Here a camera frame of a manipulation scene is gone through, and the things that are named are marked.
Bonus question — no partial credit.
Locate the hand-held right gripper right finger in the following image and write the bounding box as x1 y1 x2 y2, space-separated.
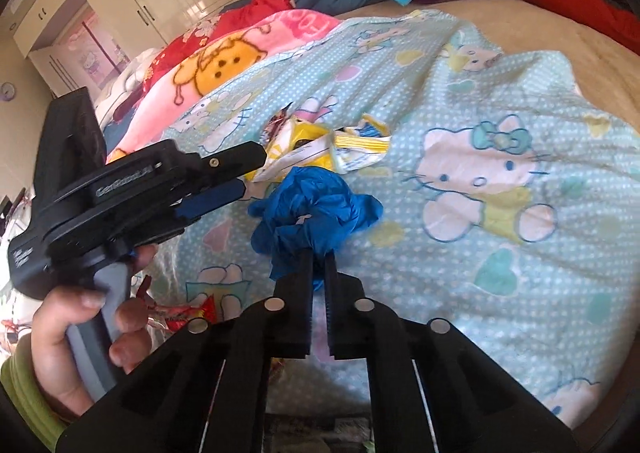
325 253 587 453

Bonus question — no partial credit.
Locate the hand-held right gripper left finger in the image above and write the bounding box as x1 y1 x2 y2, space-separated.
55 250 315 453

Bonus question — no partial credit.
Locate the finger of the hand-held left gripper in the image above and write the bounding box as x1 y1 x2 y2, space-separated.
175 180 247 222
192 142 268 184

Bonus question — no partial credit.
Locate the yellow snack wrapper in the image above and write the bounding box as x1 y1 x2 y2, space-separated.
250 114 392 184

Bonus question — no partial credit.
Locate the blue plastic bag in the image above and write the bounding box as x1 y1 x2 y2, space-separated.
248 165 385 292

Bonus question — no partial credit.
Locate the red snack packet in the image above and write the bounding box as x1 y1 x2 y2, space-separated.
145 295 217 334

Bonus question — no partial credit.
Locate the person's left forearm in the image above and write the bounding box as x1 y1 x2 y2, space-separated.
0 345 69 453

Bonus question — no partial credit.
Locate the person's left hand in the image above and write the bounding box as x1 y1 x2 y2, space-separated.
32 244 158 418

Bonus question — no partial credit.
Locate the pink bear print blanket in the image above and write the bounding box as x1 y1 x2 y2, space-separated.
105 8 347 164

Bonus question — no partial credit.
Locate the white garment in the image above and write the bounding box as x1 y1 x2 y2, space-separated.
95 48 167 130

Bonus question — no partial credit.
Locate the red floral quilt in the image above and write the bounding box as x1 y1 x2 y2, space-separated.
132 0 297 100

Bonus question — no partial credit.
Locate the pink cat print door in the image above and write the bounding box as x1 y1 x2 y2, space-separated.
30 0 134 100

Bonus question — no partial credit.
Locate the blue cat print blanket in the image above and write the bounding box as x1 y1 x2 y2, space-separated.
107 10 640 430

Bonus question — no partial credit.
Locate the red pillow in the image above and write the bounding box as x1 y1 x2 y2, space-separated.
515 0 640 57

